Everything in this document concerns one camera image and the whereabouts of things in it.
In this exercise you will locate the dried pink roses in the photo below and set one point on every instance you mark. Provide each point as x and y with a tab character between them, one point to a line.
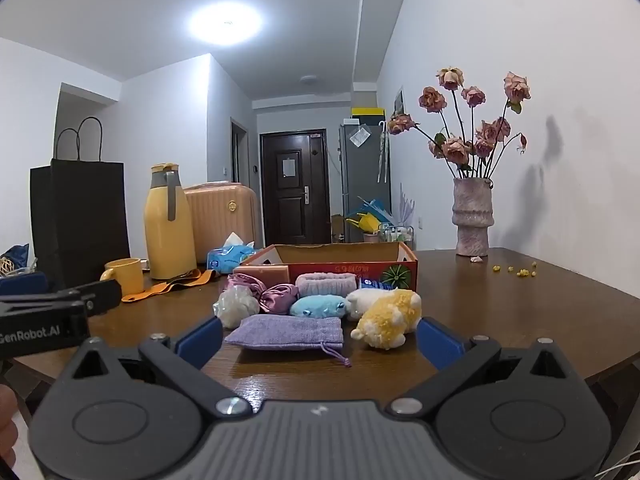
467	147

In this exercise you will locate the blue plush toy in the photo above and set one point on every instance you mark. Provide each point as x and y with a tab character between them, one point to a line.
317	306

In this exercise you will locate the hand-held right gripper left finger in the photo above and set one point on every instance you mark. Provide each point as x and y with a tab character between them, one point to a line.
200	341

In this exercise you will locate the red cardboard box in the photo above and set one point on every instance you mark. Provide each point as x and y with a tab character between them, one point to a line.
325	261

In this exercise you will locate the blue tissue pack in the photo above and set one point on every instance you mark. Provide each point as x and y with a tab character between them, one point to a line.
227	256

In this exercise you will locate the blue and yellow bags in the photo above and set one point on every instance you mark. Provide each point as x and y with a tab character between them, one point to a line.
372	217

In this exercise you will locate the dark brown entrance door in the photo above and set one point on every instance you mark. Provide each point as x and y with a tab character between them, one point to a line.
294	190

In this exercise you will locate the brown cardboard box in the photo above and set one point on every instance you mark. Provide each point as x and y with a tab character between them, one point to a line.
338	230

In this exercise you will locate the grey refrigerator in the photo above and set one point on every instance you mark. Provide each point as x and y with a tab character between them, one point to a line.
362	175

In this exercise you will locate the white folded umbrella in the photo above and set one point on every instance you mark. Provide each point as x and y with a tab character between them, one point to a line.
383	155

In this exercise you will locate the pink textured vase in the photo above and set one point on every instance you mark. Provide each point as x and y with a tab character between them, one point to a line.
472	217

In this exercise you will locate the purple fluffy headband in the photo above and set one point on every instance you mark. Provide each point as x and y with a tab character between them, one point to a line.
330	284

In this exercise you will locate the yellow plush toy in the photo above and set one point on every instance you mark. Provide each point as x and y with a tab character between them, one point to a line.
387	317

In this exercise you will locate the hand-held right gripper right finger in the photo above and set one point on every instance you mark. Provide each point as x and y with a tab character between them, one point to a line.
440	350

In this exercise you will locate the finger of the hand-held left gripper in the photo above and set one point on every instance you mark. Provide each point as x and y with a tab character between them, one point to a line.
100	294
22	283

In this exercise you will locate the black paper bag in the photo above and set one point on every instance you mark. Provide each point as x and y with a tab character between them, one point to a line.
80	220

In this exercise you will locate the peach hard-shell suitcase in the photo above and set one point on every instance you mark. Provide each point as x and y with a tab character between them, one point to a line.
225	220

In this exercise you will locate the interior doorway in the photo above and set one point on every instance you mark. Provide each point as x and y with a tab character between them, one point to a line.
240	152

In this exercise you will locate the yellow mug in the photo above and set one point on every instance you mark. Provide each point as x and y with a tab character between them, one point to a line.
127	275

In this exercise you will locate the white plastic-wrapped bundle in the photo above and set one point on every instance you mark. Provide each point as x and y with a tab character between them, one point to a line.
235	310

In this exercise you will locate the yellow thermos jug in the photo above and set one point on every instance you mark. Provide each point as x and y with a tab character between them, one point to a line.
167	240

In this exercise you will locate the wall picture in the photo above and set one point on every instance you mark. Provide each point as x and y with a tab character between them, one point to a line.
399	101

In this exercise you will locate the dark blue bag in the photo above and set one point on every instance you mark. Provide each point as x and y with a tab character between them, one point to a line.
14	259

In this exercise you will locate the person's left hand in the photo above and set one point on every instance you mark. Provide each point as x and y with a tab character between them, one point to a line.
7	425

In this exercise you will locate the pink satin pouch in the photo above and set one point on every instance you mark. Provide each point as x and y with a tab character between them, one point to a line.
242	287
280	297

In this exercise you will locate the yellow box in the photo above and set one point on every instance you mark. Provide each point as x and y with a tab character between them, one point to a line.
367	113

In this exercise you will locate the yellow crumbs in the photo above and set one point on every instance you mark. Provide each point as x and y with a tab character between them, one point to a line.
522	272

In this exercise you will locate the small ceiling lamp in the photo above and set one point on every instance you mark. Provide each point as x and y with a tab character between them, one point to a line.
308	79

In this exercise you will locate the round ceiling lamp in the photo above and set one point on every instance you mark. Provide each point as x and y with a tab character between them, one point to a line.
225	22

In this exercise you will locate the small blue packet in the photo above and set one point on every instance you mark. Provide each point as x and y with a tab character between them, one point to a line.
375	283

